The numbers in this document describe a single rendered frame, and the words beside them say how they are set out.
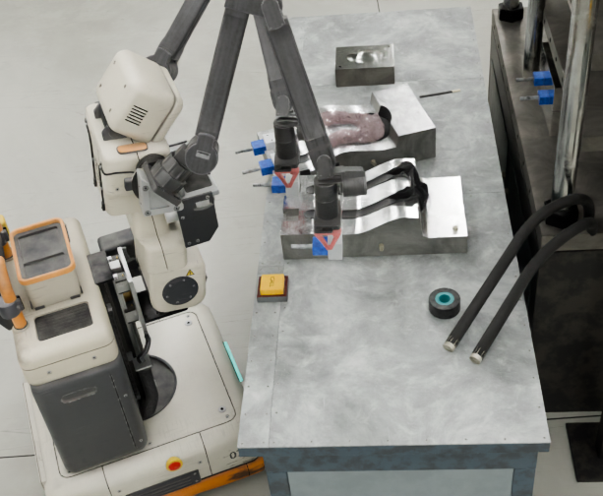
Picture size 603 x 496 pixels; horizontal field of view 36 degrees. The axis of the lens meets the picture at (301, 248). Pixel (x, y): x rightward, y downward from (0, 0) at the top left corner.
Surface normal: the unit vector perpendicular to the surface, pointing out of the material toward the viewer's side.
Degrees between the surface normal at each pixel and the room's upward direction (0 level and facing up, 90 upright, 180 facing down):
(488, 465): 90
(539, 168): 0
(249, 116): 0
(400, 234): 90
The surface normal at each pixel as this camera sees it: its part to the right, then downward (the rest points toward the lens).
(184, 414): -0.09, -0.74
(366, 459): -0.04, 0.67
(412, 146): 0.25, 0.63
